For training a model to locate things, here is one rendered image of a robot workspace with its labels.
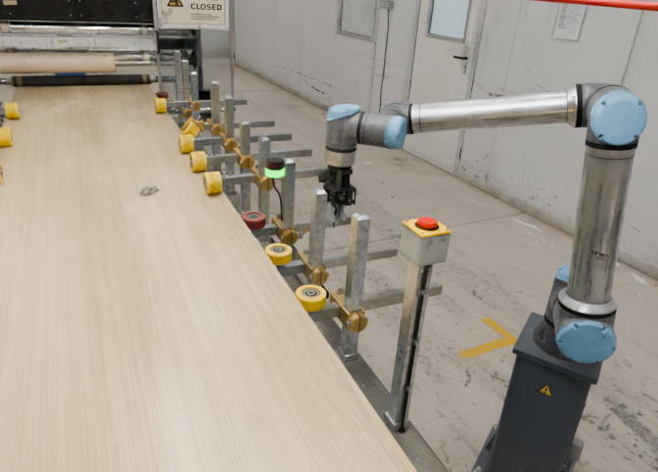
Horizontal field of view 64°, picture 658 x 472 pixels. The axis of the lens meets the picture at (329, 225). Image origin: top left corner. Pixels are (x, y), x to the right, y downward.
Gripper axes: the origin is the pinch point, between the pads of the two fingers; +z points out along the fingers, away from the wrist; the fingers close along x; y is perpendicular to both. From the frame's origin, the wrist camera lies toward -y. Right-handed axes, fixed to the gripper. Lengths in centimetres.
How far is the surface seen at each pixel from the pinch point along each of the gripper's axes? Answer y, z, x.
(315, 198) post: 8.1, -12.6, -9.8
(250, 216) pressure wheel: -22.6, 5.2, -19.7
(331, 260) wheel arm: 4.1, 11.2, -1.5
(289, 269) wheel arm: 4.1, 11.8, -15.5
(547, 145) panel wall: -150, 38, 254
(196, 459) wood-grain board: 68, 6, -56
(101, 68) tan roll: -248, -7, -52
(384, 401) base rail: 50, 26, -7
